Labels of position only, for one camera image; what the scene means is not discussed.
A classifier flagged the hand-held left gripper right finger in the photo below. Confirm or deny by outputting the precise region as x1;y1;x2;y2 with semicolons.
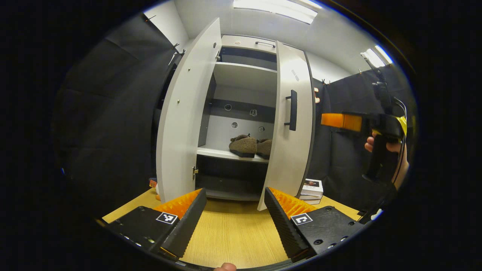
264;187;365;263

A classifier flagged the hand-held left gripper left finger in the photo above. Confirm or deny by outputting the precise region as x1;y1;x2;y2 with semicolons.
105;188;207;259

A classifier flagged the white shoe cabinet door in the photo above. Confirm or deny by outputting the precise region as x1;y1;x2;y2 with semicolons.
156;17;222;204
257;41;315;211

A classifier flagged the brown fuzzy shoe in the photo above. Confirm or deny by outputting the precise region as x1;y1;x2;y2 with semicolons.
229;134;258;158
257;139;272;160

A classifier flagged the white shoe cabinet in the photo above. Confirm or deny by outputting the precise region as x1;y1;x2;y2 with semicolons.
194;35;279;202

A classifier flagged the white book with photo cover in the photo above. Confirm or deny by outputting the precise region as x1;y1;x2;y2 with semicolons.
301;179;323;197

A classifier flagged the small ceiling light panel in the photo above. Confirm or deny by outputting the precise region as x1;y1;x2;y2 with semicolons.
361;45;392;68

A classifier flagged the black backdrop cloth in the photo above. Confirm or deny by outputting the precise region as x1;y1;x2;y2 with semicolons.
53;13;415;222

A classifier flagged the long ceiling light panel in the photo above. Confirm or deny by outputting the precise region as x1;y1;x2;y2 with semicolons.
233;0;319;24

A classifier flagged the black door handle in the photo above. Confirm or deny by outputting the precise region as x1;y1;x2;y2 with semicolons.
284;90;298;131

